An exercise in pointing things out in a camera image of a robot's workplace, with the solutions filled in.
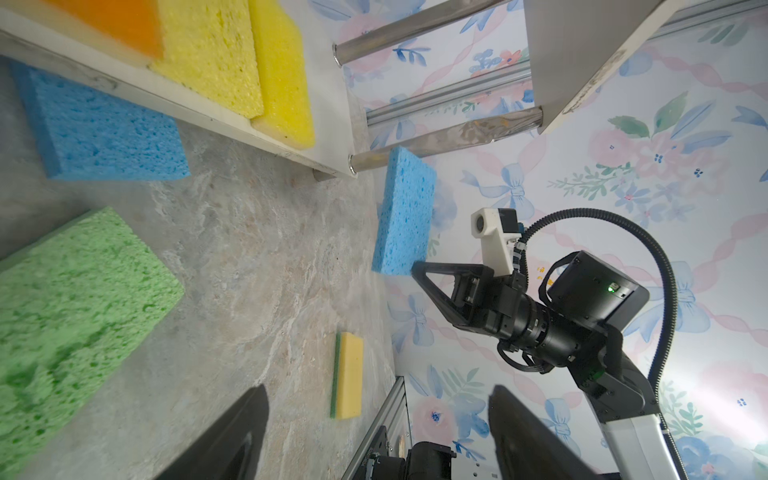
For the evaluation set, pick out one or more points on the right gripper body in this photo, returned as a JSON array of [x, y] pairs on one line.
[[498, 307]]

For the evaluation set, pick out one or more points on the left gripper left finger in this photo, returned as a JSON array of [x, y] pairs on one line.
[[230, 448]]

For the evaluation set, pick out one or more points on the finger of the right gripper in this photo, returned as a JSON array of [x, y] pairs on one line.
[[456, 289]]

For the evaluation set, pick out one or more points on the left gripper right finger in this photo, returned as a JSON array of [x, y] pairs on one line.
[[525, 448]]

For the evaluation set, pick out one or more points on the blue sponge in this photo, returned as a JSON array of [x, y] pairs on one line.
[[405, 218], [83, 134]]

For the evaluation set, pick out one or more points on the yellow green-backed sponge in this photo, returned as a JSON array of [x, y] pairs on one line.
[[347, 388]]

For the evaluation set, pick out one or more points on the green sponge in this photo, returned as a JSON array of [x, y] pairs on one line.
[[74, 305]]

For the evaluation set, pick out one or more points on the bright yellow sponge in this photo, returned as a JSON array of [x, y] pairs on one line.
[[278, 44]]

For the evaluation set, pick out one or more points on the yellow cellulose sponge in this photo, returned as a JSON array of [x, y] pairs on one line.
[[209, 48]]

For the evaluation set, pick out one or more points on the orange sponge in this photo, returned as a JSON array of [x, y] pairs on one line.
[[128, 30]]

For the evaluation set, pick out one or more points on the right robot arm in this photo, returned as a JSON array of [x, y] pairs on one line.
[[576, 324]]

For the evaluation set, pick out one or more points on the white two-tier shelf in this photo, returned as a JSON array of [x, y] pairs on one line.
[[105, 83]]

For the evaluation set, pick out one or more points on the right corner metal post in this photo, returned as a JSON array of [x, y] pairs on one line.
[[574, 46]]

